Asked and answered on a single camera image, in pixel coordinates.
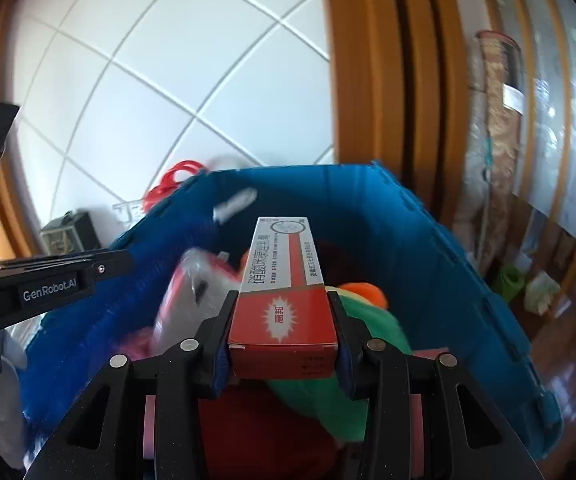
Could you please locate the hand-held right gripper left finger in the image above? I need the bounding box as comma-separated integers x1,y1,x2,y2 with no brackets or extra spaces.
32,290,239,480

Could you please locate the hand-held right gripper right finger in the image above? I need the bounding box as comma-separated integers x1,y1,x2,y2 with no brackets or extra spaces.
325,290,534,480

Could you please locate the yellow duck plush green hood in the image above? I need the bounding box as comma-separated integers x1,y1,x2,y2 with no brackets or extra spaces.
268,282,413,443

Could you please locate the blue feather duster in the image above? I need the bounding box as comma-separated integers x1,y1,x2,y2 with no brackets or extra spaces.
22,187,259,411

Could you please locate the pink pig plush red dress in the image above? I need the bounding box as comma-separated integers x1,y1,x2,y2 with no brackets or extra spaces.
118,327,341,480

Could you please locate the pink floral tissue pack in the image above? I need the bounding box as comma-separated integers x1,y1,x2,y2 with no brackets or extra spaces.
153,249,241,356

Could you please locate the red and white medicine box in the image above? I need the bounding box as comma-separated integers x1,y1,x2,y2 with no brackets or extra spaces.
227,216,341,380

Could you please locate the blue plastic crate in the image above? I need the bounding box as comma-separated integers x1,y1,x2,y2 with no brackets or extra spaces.
20,161,564,480

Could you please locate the red plastic suitcase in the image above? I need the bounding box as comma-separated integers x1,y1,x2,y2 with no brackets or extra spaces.
145,160,206,211

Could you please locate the green roll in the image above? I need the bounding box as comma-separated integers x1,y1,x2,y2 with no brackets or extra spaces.
493,265,525,302

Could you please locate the pale green packet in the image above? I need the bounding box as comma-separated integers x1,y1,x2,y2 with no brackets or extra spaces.
523,272,562,316

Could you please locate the rolled patterned carpet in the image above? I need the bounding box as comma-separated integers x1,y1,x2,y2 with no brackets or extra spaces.
450,30,524,281

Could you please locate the wooden framed glass door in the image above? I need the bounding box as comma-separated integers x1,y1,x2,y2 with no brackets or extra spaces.
488,0,576,321

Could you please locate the black gift box gold handle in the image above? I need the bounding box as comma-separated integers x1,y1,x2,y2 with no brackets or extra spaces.
40,211,99,256

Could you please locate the white wall switch panel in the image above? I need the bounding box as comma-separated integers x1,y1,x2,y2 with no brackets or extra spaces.
112,200,146,222

